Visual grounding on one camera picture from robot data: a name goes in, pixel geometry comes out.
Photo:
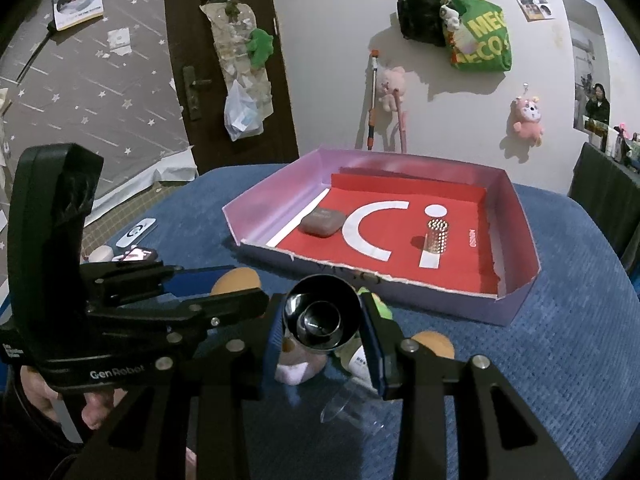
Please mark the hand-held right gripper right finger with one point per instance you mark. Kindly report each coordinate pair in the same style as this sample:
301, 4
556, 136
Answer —
374, 347

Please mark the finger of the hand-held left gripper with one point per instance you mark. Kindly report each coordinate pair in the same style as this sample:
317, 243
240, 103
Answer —
225, 305
200, 280

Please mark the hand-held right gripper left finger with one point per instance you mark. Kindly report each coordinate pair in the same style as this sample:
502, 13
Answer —
272, 347

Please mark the orange round disc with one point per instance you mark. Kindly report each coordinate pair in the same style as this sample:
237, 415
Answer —
435, 342
240, 280

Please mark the pink rounded case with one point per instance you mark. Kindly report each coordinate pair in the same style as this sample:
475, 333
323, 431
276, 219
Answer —
295, 372

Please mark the black metal cup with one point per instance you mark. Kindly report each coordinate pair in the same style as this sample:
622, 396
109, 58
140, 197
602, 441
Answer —
320, 320

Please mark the clear plastic cup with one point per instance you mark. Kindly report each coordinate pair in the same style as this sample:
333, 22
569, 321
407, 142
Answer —
345, 405

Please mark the pink box with red lining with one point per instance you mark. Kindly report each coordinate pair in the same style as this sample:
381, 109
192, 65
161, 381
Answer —
450, 270

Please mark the person's left hand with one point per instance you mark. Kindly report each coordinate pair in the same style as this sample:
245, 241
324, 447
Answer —
97, 410

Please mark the small white bottle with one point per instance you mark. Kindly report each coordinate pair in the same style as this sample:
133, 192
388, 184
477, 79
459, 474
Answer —
357, 362

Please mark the green toy figure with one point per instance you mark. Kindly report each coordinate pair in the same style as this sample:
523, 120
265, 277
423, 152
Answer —
382, 307

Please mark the white oval object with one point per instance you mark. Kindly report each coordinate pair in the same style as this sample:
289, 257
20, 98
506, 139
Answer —
100, 253

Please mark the dark shiny flat gadget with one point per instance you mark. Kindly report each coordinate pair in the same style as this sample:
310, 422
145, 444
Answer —
135, 254

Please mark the white remote control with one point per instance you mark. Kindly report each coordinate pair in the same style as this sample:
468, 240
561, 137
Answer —
135, 232

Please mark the silver beaded cylinder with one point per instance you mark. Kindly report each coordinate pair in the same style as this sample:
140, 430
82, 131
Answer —
437, 237

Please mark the clear plastic bag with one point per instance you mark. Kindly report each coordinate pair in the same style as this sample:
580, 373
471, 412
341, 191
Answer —
242, 115

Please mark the thin black rod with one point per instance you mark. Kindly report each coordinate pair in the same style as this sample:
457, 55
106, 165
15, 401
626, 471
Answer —
35, 52

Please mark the white paper patch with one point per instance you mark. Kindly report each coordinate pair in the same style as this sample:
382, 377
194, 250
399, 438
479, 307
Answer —
120, 41

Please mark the pink stick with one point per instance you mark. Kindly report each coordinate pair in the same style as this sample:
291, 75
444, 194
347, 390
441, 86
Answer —
401, 125

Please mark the clear hanging organizer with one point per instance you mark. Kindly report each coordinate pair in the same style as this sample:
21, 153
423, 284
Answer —
227, 55

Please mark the green frog plush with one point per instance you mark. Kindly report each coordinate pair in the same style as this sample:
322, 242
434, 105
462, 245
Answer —
260, 47

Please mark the orange and white pole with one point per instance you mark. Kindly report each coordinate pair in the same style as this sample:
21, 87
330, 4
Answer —
373, 100

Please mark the dark brown door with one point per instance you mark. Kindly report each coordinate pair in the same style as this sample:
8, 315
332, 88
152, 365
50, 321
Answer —
180, 20

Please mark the pink plush bear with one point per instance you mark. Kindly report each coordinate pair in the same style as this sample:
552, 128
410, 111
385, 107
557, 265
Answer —
390, 87

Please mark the dark cabinet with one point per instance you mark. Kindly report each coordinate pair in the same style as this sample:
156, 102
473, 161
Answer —
600, 200

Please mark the small green figure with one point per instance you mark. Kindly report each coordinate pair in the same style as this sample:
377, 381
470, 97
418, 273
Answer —
232, 10

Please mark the pink hanging plush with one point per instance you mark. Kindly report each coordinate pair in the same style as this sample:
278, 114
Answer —
527, 120

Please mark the row of small bottles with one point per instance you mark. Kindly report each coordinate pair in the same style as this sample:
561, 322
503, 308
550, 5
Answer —
617, 142

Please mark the green tote bag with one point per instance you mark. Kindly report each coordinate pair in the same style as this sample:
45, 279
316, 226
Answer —
485, 40

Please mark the black backpack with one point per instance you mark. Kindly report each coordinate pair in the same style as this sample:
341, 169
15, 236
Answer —
420, 10

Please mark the small white plush dog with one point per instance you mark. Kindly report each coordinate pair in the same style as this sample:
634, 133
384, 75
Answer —
450, 15

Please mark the wall calendar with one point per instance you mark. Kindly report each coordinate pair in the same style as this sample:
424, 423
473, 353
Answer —
77, 2

